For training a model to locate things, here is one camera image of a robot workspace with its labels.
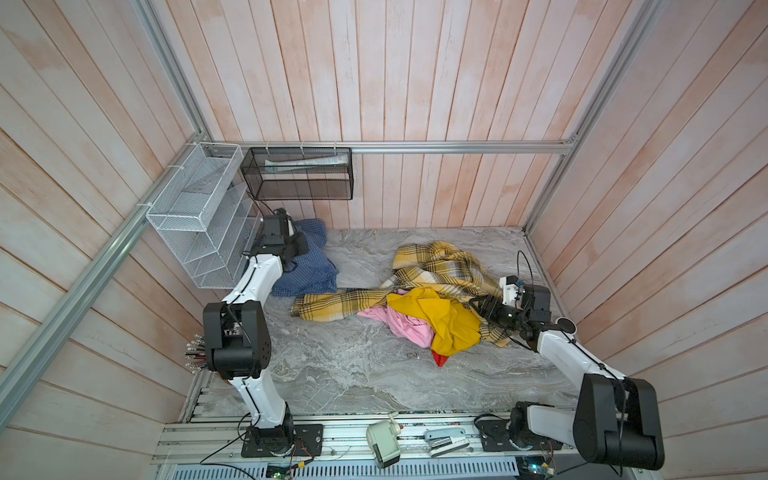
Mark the blue checkered shirt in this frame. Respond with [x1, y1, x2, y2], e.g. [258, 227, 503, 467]
[272, 219, 338, 298]

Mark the yellow plaid cloth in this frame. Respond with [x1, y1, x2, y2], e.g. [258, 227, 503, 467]
[291, 241, 511, 348]

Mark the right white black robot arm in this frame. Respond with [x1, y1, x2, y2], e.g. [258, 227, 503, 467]
[468, 276, 665, 471]

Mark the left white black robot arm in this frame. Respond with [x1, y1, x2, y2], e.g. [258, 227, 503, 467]
[203, 209, 308, 455]

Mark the pink cloth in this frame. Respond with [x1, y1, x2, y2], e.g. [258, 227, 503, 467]
[358, 305, 435, 349]

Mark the red cloth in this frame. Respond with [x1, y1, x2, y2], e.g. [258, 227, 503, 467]
[431, 350, 449, 368]

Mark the black mesh basket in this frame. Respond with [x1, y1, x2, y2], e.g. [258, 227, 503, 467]
[240, 146, 354, 201]

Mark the pink cup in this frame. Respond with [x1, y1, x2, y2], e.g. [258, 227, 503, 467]
[556, 317, 577, 335]

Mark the grey stapler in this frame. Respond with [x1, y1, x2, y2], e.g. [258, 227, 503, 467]
[424, 427, 469, 458]

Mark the red pencil holder with pencils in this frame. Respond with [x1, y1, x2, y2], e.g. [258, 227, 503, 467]
[184, 334, 207, 373]

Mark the white green device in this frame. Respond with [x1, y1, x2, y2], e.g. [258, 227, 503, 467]
[366, 419, 401, 469]

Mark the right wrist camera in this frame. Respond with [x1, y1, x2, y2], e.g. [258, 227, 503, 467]
[499, 275, 521, 307]

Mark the white wire mesh shelf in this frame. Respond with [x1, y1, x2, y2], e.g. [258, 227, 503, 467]
[147, 142, 258, 290]

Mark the horizontal aluminium rail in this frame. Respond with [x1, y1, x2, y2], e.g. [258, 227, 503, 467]
[204, 140, 575, 155]

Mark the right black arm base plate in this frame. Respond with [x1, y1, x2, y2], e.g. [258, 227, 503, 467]
[473, 415, 563, 452]

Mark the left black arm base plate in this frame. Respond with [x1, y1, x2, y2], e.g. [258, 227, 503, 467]
[241, 424, 323, 458]

